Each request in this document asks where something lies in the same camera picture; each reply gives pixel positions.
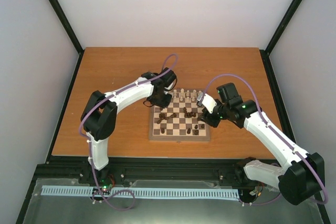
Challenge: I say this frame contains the purple cable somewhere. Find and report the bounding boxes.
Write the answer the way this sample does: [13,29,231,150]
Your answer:
[78,53,179,211]
[202,73,329,206]

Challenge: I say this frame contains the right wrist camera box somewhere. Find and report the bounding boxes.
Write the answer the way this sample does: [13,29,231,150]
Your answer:
[196,92,217,114]

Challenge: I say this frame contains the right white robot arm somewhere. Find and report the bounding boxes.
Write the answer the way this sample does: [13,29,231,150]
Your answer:
[197,83,326,205]

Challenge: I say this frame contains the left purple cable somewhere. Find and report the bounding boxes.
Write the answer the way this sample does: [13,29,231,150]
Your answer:
[78,53,179,211]

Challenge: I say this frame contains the wooden chess board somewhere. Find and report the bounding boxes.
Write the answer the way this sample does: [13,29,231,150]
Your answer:
[149,88,211,142]

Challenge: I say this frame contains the right black frame post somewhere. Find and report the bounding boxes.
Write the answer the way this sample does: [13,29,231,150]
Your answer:
[265,0,320,53]

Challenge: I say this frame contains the white chess pieces row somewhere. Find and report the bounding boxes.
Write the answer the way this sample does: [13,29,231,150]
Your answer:
[172,88,202,102]

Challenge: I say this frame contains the left black frame post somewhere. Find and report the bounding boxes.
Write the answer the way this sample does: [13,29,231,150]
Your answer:
[33,0,85,54]

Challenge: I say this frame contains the black frame post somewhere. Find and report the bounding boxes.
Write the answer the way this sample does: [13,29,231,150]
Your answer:
[265,0,320,53]
[33,0,85,54]

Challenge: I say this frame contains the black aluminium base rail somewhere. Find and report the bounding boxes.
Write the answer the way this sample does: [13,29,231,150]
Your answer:
[33,156,260,187]

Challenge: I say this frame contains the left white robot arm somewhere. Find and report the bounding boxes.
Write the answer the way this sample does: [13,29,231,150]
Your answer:
[79,68,177,184]

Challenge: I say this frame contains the light blue cable duct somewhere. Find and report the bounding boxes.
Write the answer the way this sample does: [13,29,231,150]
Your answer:
[40,185,239,201]

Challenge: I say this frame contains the dark chess piece cluster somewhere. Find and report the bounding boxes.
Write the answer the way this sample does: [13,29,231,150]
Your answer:
[150,107,209,137]

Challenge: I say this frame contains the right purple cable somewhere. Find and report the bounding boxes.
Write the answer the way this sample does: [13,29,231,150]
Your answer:
[202,73,329,206]

